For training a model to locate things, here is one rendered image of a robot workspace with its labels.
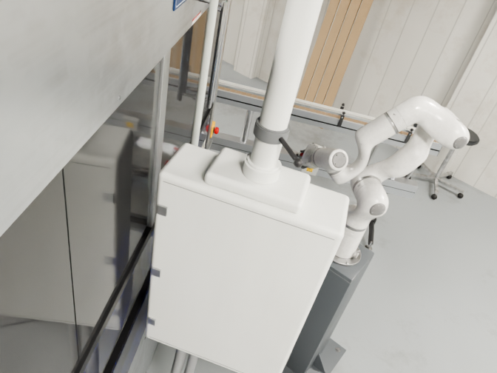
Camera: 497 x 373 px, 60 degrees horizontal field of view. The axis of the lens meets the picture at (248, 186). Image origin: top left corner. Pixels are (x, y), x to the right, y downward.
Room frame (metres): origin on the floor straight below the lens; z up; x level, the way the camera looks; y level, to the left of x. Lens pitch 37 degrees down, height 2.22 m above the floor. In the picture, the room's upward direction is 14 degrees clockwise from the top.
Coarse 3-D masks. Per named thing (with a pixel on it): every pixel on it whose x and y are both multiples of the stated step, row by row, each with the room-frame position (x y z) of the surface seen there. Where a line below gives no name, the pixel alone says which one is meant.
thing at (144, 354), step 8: (144, 336) 1.03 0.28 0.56; (144, 344) 1.04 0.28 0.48; (152, 344) 1.19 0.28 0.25; (136, 352) 0.93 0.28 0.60; (144, 352) 1.05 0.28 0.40; (152, 352) 1.21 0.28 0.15; (136, 360) 0.94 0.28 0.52; (144, 360) 1.06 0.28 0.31; (136, 368) 0.94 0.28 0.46; (144, 368) 1.07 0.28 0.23
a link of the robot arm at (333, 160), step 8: (320, 152) 1.47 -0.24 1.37; (328, 152) 1.43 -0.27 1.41; (336, 152) 1.41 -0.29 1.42; (344, 152) 1.43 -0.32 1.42; (320, 160) 1.44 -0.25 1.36; (328, 160) 1.39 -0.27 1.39; (336, 160) 1.40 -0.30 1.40; (344, 160) 1.41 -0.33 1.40; (328, 168) 1.41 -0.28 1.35; (336, 168) 1.39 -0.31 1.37; (344, 168) 1.40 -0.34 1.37
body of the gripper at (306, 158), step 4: (308, 144) 1.63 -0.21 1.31; (312, 144) 1.60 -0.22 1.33; (316, 144) 1.58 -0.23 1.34; (308, 148) 1.60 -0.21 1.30; (312, 148) 1.58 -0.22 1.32; (316, 148) 1.56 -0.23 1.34; (304, 152) 1.60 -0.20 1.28; (308, 152) 1.57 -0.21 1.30; (304, 156) 1.58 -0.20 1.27; (308, 156) 1.55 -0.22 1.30; (304, 160) 1.56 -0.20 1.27; (308, 160) 1.53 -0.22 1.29; (304, 164) 1.54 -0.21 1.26; (308, 164) 1.52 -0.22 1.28; (312, 164) 1.51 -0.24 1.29; (312, 168) 1.54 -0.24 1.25
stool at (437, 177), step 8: (472, 136) 3.72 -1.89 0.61; (472, 144) 3.61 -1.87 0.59; (448, 152) 3.76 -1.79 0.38; (448, 160) 3.75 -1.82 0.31; (424, 168) 3.92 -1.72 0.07; (440, 168) 3.75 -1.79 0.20; (416, 176) 3.72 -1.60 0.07; (424, 176) 3.73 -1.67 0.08; (432, 176) 3.76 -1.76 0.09; (440, 176) 3.80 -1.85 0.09; (448, 176) 3.93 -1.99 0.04; (448, 184) 3.69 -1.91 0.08
